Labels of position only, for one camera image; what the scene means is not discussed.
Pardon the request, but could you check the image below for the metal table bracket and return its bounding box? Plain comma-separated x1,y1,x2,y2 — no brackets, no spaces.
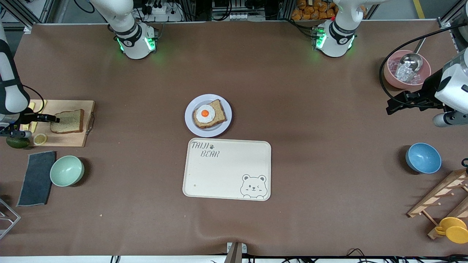
226,242,248,263

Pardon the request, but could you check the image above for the metal wire rack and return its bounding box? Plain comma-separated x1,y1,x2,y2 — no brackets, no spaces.
0,198,21,240

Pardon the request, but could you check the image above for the clear ice cube pile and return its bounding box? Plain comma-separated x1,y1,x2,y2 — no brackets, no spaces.
393,64,421,84

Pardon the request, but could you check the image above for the yellow plastic knife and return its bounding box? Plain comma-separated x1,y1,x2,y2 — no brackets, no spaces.
31,101,47,133

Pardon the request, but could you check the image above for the brown bread slice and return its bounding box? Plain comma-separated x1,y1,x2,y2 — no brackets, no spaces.
193,99,227,129
50,109,85,134

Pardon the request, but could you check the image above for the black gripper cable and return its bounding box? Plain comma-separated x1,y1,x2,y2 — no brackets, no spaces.
379,24,468,108
22,84,46,115

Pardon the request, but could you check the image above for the brown table cover sheet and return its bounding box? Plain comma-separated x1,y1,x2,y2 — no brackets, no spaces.
0,20,468,257

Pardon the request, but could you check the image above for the orange bread roll pile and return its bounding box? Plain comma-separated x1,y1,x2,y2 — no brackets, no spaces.
292,0,339,20

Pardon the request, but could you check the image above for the wooden rack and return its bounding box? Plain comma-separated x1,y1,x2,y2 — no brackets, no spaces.
407,169,468,240

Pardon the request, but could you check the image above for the cream bear print tray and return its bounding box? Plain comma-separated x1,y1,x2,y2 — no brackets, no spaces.
182,138,272,201

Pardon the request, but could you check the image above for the blue bowl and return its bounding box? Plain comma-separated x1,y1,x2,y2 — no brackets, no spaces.
405,142,442,174

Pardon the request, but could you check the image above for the yellow plastic fork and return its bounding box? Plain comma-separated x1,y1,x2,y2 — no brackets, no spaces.
21,102,36,133

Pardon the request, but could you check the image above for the fried egg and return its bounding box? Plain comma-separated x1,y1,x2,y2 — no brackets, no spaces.
196,104,216,124

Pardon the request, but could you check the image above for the metal scoop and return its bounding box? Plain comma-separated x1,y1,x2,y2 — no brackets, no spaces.
398,37,427,73

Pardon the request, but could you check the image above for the white power strip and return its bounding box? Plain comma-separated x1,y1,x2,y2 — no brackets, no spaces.
141,0,183,22

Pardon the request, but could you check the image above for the yellow cup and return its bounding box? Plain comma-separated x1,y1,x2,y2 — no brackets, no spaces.
435,217,468,244

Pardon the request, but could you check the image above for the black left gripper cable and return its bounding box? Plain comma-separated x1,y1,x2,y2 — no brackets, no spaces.
379,24,468,108

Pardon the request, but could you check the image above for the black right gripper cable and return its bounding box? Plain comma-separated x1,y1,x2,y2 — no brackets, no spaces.
22,84,46,115

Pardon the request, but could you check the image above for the wooden cutting board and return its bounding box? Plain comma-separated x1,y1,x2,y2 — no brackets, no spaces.
16,100,96,148

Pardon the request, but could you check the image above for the green avocado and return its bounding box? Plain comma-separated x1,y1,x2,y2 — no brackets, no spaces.
6,135,31,149

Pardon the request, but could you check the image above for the white round plate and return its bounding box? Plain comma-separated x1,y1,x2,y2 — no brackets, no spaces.
185,94,233,138

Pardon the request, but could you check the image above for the pink bowl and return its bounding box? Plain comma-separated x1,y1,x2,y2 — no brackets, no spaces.
383,50,432,89

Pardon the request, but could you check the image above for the mint green bowl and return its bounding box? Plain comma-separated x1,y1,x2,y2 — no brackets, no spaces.
50,156,85,187

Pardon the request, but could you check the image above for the dark grey cloth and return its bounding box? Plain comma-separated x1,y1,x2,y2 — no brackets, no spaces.
16,151,56,207

